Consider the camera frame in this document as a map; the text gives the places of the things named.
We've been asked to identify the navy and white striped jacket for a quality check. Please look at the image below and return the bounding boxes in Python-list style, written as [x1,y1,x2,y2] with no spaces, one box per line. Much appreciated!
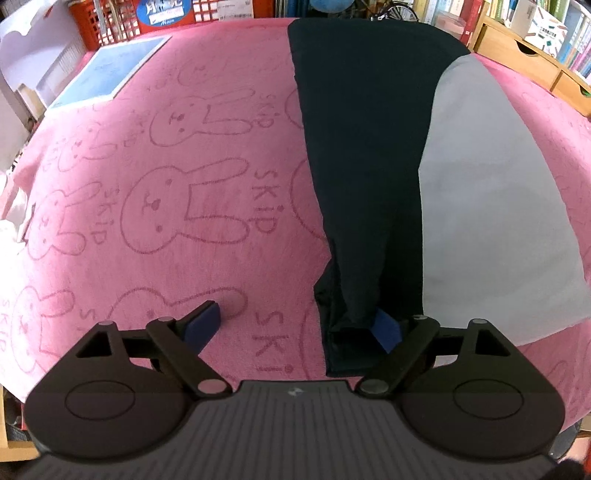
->
[286,17,591,377]

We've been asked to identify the pink rabbit print blanket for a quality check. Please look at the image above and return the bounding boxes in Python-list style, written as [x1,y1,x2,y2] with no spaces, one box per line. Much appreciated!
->
[0,16,591,432]

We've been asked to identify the wooden drawer organizer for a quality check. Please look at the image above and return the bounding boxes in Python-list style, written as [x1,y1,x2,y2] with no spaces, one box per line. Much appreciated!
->
[470,8,591,117]

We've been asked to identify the red plastic basket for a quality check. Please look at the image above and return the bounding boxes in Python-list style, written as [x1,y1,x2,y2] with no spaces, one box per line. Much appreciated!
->
[67,0,279,51]

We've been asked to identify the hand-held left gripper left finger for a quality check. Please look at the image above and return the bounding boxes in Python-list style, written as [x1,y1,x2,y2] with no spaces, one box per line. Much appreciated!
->
[74,300,234,400]

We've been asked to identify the light blue booklet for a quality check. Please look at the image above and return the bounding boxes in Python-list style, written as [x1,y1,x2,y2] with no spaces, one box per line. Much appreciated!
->
[48,35,172,110]

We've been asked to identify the white storage rack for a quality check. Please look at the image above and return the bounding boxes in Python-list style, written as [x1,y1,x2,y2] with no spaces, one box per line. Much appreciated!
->
[0,0,89,172]

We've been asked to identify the blue plush toy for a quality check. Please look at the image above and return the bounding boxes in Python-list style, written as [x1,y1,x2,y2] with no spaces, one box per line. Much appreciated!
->
[308,0,354,14]

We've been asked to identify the white printed carton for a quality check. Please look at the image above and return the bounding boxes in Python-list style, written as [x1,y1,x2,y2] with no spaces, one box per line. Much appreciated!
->
[505,0,570,52]

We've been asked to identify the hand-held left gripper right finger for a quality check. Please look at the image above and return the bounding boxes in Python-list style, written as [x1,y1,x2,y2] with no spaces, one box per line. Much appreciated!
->
[355,308,526,398]

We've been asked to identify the row of colourful books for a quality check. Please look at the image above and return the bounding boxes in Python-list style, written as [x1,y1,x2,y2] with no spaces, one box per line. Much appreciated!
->
[412,0,591,80]

